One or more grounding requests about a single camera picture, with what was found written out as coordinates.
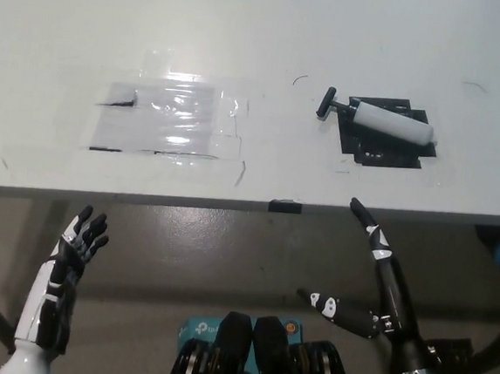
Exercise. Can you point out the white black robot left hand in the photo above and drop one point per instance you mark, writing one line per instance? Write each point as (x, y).
(38, 304)

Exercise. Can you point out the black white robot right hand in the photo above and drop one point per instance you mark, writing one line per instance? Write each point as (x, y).
(400, 322)

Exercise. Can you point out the small white air pump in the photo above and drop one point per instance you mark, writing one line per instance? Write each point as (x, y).
(391, 124)

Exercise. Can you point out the teal tp-link box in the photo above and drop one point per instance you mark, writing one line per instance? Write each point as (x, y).
(196, 326)

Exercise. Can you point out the small black tape strip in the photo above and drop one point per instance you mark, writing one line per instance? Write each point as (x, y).
(285, 207)

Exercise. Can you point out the black square mat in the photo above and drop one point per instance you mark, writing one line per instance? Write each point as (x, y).
(384, 152)

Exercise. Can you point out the clear film over grey sheet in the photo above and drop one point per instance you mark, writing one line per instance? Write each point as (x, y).
(159, 122)

